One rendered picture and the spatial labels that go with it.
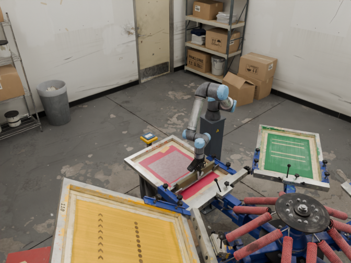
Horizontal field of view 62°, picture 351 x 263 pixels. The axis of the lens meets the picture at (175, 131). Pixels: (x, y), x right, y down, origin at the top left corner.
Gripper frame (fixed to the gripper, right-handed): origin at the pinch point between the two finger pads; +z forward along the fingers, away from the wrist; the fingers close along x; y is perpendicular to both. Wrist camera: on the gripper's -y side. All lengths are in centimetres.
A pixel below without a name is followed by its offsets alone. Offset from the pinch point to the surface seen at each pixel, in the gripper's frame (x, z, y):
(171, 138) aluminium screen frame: 57, 2, 24
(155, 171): 31.7, 5.4, -16.8
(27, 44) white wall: 368, -26, 2
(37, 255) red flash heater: 7, -10, -123
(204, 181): -4.5, 5.3, 5.9
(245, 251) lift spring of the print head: -73, -13, -35
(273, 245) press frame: -78, -1, -10
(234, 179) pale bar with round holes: -25.3, -3.3, 17.8
